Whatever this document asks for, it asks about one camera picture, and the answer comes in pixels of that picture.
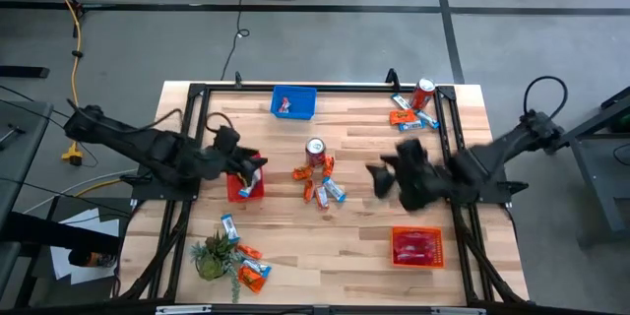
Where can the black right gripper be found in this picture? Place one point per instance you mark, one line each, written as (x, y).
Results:
(418, 177)

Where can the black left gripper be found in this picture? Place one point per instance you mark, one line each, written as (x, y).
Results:
(226, 162)

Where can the red candy packet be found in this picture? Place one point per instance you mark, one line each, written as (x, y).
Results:
(416, 237)

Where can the pink candy bag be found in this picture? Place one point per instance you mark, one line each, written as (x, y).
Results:
(416, 248)

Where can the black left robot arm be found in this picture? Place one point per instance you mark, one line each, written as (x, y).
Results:
(147, 150)

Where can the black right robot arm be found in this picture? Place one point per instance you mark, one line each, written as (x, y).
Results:
(492, 157)

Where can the red plastic basket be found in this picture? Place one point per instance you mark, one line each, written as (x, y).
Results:
(233, 192)

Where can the red soda can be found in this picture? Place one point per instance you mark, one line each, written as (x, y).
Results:
(315, 155)

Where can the orange plastic basket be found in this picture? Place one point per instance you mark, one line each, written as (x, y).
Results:
(394, 246)

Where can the red can with blue logo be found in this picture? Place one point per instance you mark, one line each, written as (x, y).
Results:
(422, 96)

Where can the blue plastic basket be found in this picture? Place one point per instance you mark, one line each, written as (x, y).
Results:
(302, 103)

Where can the artificial succulent plant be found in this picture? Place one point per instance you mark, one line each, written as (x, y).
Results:
(211, 261)

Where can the white paper sheets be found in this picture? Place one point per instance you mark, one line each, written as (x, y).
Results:
(106, 229)

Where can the silver metal plate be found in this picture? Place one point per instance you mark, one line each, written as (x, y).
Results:
(182, 310)
(458, 311)

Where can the orange black object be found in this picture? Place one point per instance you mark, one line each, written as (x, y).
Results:
(91, 258)

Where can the grey metal stand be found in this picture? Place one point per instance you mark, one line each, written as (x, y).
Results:
(595, 182)

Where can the black beam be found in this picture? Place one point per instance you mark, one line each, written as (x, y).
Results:
(49, 233)

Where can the grey desk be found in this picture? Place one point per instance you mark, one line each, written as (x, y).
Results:
(19, 157)

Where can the black flat bar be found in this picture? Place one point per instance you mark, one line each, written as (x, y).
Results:
(24, 72)

